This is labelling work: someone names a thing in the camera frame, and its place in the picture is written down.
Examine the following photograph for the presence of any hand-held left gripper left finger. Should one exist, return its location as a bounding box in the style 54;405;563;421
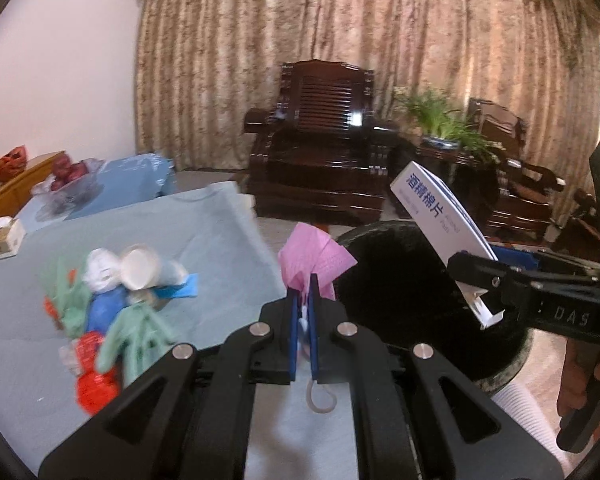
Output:
38;287;303;480

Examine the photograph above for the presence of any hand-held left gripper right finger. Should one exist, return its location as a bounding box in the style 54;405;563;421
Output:
307;272;566;480

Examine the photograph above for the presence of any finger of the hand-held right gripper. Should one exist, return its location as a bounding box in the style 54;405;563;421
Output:
447;251;519;319
492;245;600;278

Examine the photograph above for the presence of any white and blue cardboard box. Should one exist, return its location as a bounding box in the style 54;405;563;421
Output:
390;161;506;331

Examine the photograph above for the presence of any pink face mask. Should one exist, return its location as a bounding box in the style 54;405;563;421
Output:
278;223;357;413

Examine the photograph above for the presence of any black trash bin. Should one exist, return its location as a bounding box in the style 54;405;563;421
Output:
330;220;533;393

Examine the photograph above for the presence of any person's right hand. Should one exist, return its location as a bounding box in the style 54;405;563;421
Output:
555;341;600;418

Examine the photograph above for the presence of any dark wooden side table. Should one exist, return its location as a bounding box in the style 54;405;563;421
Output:
407;144;501;222

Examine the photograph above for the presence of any person's white ribbed clothing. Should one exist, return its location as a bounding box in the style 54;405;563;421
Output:
489;381;563;480

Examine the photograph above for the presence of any blue and white plant pot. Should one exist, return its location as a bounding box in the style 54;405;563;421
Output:
421;134;462;152

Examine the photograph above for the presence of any green potted plant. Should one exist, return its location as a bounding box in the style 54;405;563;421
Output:
394;87;503;163

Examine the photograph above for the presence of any green plastic bag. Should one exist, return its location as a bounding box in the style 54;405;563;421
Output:
96;305;176;388
40;257;93;338

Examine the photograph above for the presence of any white paper cup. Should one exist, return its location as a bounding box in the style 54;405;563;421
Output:
119;244;162;291

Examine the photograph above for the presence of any dark wooden slatted armchair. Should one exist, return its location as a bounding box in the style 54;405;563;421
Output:
243;60;412;227

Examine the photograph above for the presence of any blue plastic wrapper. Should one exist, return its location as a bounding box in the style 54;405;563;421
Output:
86;287;131;336

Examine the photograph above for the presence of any crumpled white paper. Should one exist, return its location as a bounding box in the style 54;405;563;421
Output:
83;248;123;293

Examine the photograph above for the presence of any blue plastic mat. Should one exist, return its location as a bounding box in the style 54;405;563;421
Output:
17;154;177;233

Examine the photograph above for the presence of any glass fruit bowl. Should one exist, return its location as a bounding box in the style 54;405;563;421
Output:
32;170;106;221

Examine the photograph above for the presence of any beige patterned curtain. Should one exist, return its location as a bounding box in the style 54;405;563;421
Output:
134;0;600;233

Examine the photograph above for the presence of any tissue box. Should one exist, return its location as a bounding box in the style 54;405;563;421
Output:
0;216;27;261

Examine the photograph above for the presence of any yellow wooden bench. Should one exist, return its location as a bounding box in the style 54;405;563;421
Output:
0;150;67;247

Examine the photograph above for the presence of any orange plastic bag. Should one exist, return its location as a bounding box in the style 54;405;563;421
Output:
0;145;29;182

